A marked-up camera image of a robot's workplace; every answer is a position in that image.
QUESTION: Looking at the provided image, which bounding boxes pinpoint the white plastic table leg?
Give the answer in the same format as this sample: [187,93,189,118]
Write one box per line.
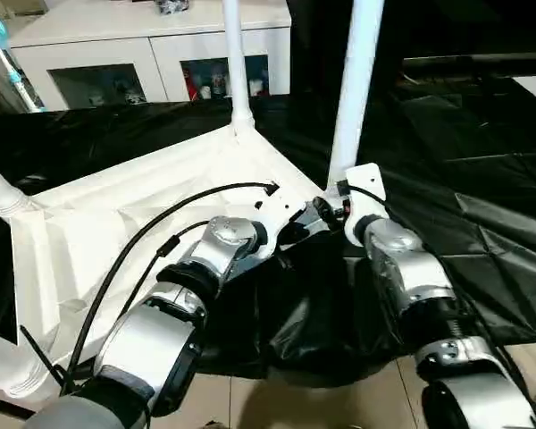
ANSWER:
[326,0,386,190]
[0,329,51,400]
[221,0,256,137]
[0,156,33,218]

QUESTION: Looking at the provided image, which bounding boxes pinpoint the grey crumpled object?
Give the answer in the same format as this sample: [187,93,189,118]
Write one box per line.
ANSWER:
[155,0,191,15]

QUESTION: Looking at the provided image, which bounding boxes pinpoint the white plastic table top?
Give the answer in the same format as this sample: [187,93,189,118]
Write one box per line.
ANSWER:
[0,121,342,400]

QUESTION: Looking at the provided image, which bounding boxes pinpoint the white glass-door cabinet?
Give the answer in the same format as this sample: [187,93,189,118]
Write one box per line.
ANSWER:
[9,0,292,112]

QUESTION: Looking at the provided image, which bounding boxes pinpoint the white pole with blue band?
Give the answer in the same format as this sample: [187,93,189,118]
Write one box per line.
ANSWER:
[0,16,42,114]

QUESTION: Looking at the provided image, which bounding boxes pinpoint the black plastic mat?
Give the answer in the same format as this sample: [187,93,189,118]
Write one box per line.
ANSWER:
[0,85,536,381]

